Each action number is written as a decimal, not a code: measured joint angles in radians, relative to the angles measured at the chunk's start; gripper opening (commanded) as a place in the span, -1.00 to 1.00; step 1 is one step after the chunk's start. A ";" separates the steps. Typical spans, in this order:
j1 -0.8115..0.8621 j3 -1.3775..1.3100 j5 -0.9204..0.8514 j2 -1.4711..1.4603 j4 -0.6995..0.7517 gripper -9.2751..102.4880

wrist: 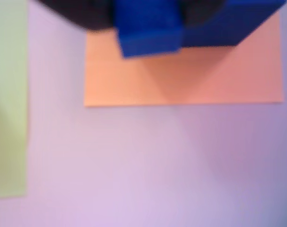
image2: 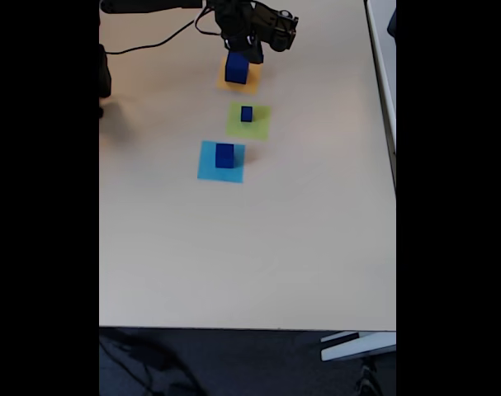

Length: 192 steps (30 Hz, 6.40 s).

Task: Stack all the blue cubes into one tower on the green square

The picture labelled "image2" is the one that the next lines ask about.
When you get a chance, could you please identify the black floor cable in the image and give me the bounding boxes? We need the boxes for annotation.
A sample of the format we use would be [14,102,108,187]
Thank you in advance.
[99,332,204,396]

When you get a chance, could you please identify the large blue cube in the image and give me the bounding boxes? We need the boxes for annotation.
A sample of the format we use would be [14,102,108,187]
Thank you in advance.
[224,51,250,86]

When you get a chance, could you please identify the medium blue cube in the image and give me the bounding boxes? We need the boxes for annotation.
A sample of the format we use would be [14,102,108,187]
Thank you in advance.
[215,143,235,170]

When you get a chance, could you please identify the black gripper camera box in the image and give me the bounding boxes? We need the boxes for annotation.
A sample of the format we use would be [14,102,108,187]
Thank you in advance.
[252,2,300,54]

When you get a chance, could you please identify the light blue paper square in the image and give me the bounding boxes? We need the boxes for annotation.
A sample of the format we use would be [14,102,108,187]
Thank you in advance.
[196,139,247,185]

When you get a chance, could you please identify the green paper square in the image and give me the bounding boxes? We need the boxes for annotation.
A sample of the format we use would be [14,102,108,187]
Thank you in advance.
[225,100,272,142]

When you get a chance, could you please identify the white neighbouring table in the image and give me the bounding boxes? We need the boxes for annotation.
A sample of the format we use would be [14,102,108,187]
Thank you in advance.
[364,0,397,193]

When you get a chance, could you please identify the orange paper square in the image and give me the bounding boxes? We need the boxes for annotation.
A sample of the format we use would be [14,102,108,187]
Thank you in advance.
[215,56,262,96]

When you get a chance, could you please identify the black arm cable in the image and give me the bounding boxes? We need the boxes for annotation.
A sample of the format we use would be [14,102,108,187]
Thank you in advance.
[194,7,225,38]

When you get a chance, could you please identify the white table foot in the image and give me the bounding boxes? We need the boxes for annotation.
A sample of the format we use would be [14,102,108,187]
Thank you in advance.
[319,330,397,363]

